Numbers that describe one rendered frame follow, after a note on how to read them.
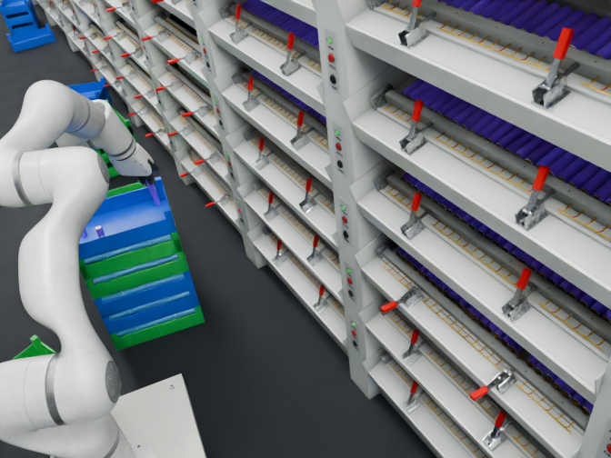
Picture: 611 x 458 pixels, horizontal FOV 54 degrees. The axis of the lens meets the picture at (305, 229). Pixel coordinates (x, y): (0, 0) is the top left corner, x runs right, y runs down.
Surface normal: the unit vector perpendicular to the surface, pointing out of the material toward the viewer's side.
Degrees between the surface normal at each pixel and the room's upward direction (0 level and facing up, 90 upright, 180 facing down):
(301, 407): 0
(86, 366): 37
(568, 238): 18
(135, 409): 4
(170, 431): 4
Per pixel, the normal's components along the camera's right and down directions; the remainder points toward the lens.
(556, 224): -0.36, -0.62
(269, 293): -0.11, -0.77
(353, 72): 0.51, 0.49
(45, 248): 0.25, -0.29
